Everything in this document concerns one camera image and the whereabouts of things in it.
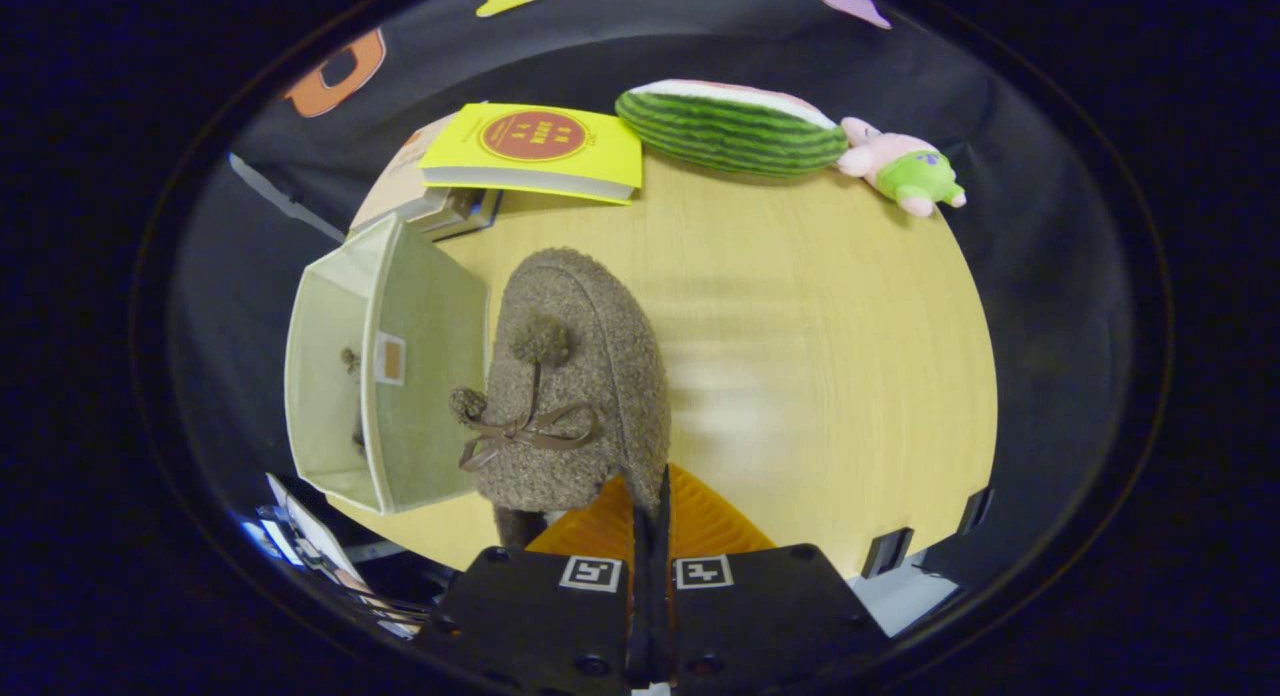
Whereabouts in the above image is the white paper sheet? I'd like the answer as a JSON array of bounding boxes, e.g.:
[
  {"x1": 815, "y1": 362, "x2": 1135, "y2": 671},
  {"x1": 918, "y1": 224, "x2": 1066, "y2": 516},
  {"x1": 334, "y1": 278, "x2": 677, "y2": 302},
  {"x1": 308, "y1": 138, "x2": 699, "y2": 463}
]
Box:
[{"x1": 850, "y1": 564, "x2": 963, "y2": 637}]

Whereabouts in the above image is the black backdrop cloth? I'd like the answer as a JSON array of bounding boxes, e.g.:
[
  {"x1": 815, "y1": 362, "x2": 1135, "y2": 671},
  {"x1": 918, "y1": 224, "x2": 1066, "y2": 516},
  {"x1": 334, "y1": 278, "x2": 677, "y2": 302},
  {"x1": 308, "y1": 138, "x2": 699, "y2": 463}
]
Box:
[{"x1": 170, "y1": 0, "x2": 1131, "y2": 587}]

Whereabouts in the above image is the watermelon slice plush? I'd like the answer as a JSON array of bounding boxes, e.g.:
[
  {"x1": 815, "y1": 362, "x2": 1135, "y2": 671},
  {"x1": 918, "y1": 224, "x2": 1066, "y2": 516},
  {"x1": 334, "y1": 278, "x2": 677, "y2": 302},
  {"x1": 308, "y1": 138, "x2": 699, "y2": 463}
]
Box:
[{"x1": 615, "y1": 79, "x2": 849, "y2": 177}]

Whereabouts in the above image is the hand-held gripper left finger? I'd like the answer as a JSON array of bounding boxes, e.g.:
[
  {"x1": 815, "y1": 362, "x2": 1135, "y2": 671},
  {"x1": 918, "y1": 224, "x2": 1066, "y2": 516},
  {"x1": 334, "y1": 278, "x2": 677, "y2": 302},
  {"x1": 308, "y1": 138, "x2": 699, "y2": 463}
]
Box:
[{"x1": 415, "y1": 473, "x2": 651, "y2": 692}]

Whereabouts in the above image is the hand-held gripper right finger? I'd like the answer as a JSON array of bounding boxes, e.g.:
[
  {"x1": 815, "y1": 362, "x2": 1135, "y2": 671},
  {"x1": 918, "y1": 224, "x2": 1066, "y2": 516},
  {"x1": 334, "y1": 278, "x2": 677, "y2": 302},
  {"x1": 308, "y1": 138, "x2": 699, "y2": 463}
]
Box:
[{"x1": 655, "y1": 464, "x2": 893, "y2": 692}]

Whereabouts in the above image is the dark blue book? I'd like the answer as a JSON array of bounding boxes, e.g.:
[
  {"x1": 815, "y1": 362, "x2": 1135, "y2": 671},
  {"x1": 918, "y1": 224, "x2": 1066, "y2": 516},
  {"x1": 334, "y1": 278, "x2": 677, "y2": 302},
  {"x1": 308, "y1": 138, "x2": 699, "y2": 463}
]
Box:
[{"x1": 425, "y1": 188, "x2": 503, "y2": 242}]

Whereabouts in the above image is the pink and green plush toy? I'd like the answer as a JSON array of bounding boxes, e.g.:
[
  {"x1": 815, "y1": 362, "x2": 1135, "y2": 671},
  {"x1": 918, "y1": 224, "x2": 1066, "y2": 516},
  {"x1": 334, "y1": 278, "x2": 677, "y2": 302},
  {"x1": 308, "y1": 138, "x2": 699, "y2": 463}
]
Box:
[{"x1": 838, "y1": 117, "x2": 968, "y2": 218}]

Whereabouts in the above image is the beige book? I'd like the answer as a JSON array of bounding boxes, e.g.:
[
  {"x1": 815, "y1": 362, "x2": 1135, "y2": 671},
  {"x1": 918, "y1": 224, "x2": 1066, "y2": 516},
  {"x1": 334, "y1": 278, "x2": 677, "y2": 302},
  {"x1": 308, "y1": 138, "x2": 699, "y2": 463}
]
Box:
[{"x1": 350, "y1": 111, "x2": 471, "y2": 239}]

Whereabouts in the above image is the yellow book with red circle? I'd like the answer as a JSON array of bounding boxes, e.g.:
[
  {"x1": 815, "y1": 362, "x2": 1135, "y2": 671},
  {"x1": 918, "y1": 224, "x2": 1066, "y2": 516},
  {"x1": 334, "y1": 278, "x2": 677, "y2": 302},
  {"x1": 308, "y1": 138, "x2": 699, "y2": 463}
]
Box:
[{"x1": 418, "y1": 103, "x2": 644, "y2": 205}]

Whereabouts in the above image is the pale green fabric storage box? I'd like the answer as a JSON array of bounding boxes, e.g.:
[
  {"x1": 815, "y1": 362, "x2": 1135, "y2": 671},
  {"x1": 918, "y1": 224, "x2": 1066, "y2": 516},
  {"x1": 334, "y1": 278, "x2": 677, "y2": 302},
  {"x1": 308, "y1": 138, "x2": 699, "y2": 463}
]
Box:
[{"x1": 285, "y1": 213, "x2": 491, "y2": 517}]

